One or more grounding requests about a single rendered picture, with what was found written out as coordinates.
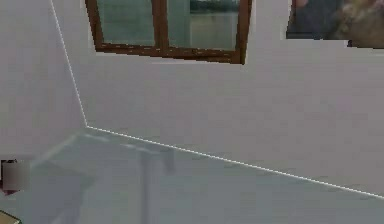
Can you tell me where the brown wooden framed window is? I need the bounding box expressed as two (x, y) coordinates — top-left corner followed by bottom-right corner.
(84, 0), (253, 66)

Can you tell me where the grey dark red box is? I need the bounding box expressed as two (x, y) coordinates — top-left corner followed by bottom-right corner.
(0, 159), (32, 196)

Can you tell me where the tan wooden furniture corner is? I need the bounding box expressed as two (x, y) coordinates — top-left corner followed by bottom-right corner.
(0, 209), (23, 224)

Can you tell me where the dark framed wall picture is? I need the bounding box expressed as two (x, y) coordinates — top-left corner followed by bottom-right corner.
(285, 0), (384, 50)

